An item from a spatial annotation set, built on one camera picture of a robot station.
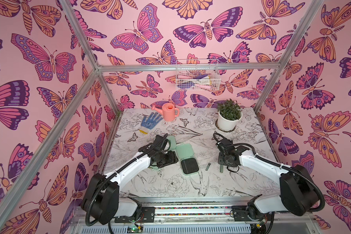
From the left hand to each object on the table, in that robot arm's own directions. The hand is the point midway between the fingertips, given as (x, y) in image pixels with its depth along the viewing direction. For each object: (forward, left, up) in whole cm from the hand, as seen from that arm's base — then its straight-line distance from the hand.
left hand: (176, 160), depth 84 cm
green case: (+13, +2, -6) cm, 14 cm away
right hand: (+3, -29, -5) cm, 29 cm away
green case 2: (+1, -8, -7) cm, 11 cm away
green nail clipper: (-1, -28, -9) cm, 29 cm away
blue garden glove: (+32, +23, -7) cm, 40 cm away
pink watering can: (+38, +6, +2) cm, 38 cm away
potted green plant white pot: (+29, -35, +10) cm, 47 cm away
